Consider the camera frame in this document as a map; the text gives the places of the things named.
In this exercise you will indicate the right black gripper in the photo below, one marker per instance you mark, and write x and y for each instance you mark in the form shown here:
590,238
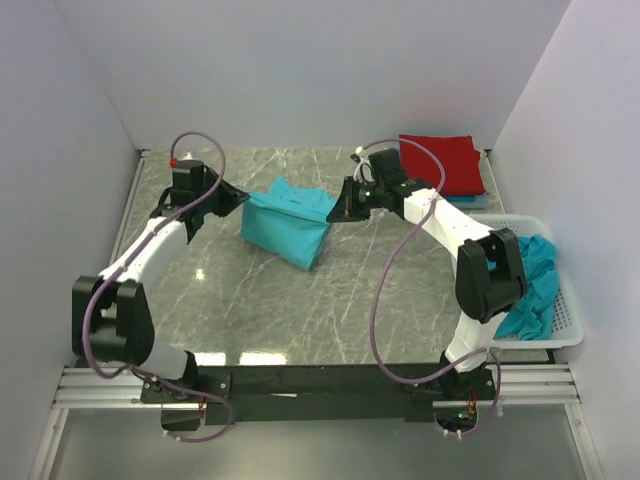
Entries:
346,209

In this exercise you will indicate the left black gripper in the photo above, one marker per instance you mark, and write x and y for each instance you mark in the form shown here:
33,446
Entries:
232,197

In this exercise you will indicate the light blue t-shirt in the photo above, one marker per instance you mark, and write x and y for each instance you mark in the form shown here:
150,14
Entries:
288,221

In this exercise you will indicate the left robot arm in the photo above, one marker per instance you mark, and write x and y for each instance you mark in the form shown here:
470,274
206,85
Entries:
111,318

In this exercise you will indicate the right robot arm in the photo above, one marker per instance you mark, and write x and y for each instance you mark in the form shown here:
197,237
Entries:
489,273

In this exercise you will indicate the red folded t-shirt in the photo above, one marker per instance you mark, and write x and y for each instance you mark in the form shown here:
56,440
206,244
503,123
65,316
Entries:
458,156

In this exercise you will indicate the grey-blue folded t-shirt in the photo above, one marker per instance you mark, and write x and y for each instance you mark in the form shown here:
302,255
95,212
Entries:
481,203

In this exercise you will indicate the black base beam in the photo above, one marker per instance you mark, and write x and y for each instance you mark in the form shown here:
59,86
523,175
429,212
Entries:
318,392

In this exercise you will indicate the teal t-shirt in basket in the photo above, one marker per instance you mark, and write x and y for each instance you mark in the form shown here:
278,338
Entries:
532,317

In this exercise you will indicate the white plastic basket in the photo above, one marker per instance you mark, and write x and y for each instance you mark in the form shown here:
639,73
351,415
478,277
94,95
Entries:
566,330

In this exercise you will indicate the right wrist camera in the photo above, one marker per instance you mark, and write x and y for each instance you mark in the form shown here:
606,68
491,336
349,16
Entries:
363,171

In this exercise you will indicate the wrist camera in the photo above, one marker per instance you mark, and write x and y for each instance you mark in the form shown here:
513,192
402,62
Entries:
363,171
188,163

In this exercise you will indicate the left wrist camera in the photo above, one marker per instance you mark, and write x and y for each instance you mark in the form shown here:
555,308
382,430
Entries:
188,163

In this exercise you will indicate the aluminium rail frame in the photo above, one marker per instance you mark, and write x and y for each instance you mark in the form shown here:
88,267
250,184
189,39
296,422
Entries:
244,311

